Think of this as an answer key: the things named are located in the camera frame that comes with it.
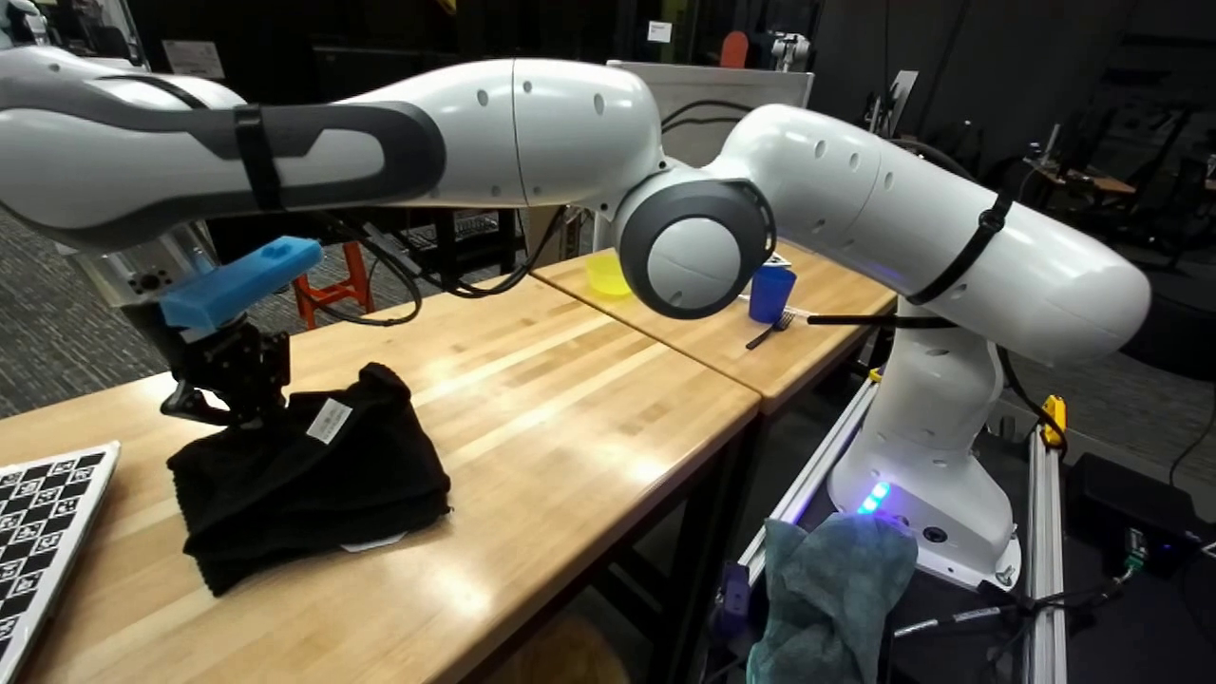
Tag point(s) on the blue plastic cup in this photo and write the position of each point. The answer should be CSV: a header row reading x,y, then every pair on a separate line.
x,y
771,294

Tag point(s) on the white partition board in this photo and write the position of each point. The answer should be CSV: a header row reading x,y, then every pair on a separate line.
x,y
708,83

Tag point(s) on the orange sawhorse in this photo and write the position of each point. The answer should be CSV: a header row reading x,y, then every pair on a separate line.
x,y
333,290

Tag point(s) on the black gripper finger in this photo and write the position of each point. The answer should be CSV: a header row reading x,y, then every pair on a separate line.
x,y
262,401
191,404

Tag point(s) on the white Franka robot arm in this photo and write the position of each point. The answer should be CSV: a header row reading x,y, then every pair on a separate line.
x,y
888,216

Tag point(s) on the aluminium rail with yellow clamp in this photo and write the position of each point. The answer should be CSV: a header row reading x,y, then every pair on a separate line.
x,y
1045,556

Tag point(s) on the blue wrist camera housing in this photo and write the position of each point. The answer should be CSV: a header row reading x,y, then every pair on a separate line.
x,y
232,285

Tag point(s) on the teal cloth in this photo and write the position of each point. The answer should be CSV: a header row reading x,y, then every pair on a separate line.
x,y
830,603

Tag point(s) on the aluminium rail beside table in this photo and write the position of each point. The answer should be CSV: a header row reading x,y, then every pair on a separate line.
x,y
811,477

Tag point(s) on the black towel with white label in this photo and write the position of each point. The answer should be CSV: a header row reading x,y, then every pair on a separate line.
x,y
315,482

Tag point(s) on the thin black pen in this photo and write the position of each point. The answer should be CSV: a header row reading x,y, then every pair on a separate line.
x,y
766,336

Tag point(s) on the large tag calibration board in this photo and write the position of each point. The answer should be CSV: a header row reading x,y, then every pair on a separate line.
x,y
44,546

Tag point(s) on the black office chair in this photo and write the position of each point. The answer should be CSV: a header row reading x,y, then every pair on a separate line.
x,y
1161,318

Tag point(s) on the black power box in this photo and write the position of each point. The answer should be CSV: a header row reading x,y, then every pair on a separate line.
x,y
1126,498

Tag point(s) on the yellow clamp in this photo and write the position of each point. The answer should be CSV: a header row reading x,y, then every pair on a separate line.
x,y
1055,416

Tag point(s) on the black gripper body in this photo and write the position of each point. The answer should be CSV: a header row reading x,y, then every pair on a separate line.
x,y
222,355

